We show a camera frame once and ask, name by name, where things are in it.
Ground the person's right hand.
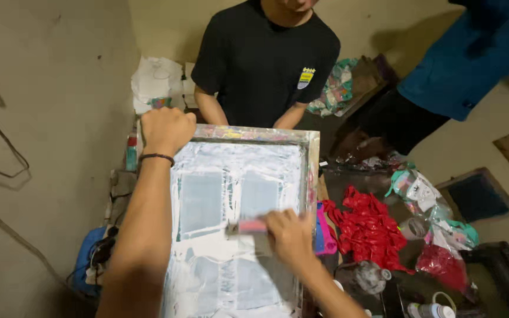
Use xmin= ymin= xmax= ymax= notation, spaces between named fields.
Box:
xmin=259 ymin=209 xmax=318 ymax=271

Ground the person's left hand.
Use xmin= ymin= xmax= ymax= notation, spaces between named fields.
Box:
xmin=140 ymin=106 xmax=197 ymax=156

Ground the pink handled squeegee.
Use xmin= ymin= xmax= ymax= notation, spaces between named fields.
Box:
xmin=225 ymin=219 xmax=269 ymax=236

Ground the silver screen printing frame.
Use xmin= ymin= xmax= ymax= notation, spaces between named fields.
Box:
xmin=136 ymin=116 xmax=321 ymax=318

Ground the white plastic bag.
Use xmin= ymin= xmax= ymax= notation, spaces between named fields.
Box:
xmin=131 ymin=56 xmax=185 ymax=115

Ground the pink cloth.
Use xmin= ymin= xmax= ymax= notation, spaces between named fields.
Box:
xmin=315 ymin=202 xmax=338 ymax=256

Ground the red capped teal bottle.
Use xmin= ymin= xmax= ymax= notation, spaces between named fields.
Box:
xmin=125 ymin=128 xmax=138 ymax=172

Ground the pile of red balloons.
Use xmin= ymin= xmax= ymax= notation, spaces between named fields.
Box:
xmin=323 ymin=185 xmax=415 ymax=275

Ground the crumpled clear plastic bag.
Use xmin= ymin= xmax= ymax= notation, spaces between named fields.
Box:
xmin=353 ymin=261 xmax=392 ymax=296

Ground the roll of tape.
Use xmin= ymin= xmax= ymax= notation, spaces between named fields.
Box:
xmin=399 ymin=217 xmax=427 ymax=241

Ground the heap of colourful packets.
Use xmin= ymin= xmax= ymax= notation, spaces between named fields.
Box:
xmin=307 ymin=58 xmax=359 ymax=118

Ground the clear bag of packets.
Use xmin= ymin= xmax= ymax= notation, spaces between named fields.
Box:
xmin=385 ymin=169 xmax=480 ymax=251

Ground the bag of red balloons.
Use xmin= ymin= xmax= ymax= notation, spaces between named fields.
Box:
xmin=415 ymin=244 xmax=471 ymax=294

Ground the blue bag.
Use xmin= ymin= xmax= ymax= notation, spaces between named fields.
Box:
xmin=70 ymin=226 xmax=109 ymax=297

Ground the white plastic bottle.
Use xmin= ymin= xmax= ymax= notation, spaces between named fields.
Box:
xmin=407 ymin=302 xmax=457 ymax=318

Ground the black framed screen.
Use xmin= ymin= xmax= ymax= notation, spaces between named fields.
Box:
xmin=460 ymin=241 xmax=509 ymax=318

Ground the black cord wrist bracelet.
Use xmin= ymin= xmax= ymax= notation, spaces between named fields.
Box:
xmin=139 ymin=153 xmax=176 ymax=168

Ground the black cable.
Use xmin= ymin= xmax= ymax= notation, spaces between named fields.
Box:
xmin=0 ymin=104 xmax=31 ymax=179

